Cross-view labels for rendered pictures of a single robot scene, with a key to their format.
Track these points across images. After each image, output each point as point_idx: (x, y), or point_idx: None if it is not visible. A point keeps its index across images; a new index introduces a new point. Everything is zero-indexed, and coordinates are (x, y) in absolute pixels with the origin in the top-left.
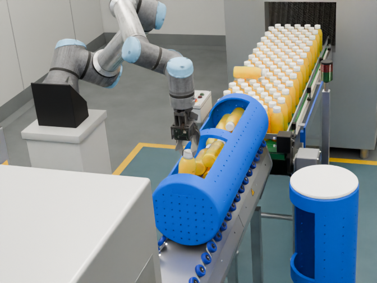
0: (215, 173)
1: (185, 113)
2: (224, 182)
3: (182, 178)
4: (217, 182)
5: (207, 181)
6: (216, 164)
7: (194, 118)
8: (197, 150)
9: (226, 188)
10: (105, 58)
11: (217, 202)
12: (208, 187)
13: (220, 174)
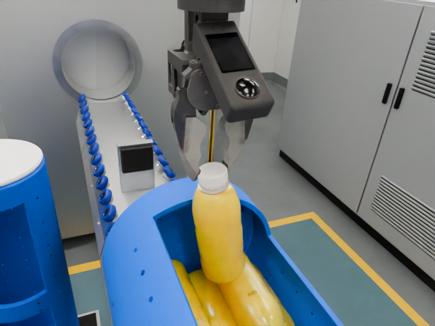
0: (150, 263)
1: (194, 17)
2: (127, 294)
3: (191, 184)
4: (131, 260)
5: (144, 221)
6: (171, 291)
7: (212, 88)
8: (184, 167)
9: (118, 301)
10: None
11: (107, 239)
12: (132, 218)
13: (144, 286)
